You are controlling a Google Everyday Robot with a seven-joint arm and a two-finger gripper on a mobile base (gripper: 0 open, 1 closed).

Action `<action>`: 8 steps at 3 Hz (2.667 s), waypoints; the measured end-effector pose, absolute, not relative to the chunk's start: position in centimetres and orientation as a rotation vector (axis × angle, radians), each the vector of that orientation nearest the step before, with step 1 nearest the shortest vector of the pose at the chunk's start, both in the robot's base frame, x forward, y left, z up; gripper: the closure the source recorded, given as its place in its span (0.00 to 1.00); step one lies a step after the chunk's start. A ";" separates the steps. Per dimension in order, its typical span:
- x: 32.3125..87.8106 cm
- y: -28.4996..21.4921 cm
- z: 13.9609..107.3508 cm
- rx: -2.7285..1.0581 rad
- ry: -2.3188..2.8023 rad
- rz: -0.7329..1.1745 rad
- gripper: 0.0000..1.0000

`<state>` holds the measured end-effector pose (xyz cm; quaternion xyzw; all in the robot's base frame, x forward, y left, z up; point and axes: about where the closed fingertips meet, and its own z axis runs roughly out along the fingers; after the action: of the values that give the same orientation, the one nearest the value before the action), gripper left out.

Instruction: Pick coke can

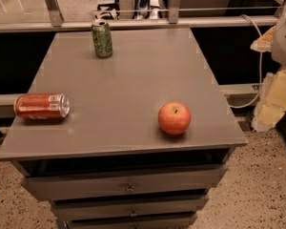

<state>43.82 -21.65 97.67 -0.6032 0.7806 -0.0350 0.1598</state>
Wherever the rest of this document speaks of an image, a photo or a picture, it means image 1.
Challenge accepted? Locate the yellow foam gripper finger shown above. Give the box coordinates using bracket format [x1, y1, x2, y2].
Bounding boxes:
[250, 27, 276, 52]
[251, 66, 286, 132]

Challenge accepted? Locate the red coke can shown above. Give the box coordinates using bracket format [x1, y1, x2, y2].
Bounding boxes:
[13, 93, 71, 119]

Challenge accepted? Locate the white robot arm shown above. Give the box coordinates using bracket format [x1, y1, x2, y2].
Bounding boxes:
[251, 11, 286, 132]

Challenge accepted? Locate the green soda can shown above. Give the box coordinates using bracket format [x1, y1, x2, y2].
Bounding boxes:
[92, 19, 112, 58]

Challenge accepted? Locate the red apple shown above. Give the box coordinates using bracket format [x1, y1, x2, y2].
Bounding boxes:
[158, 101, 192, 135]

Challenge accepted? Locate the black office chair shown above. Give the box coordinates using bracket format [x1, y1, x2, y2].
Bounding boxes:
[95, 0, 120, 20]

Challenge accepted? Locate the grey drawer cabinet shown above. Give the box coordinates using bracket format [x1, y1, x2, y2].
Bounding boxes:
[0, 29, 246, 229]

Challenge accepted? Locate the white cable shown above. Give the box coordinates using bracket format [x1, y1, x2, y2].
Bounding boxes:
[229, 14, 265, 110]

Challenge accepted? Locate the metal railing frame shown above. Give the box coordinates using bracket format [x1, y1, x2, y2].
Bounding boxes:
[0, 0, 286, 32]

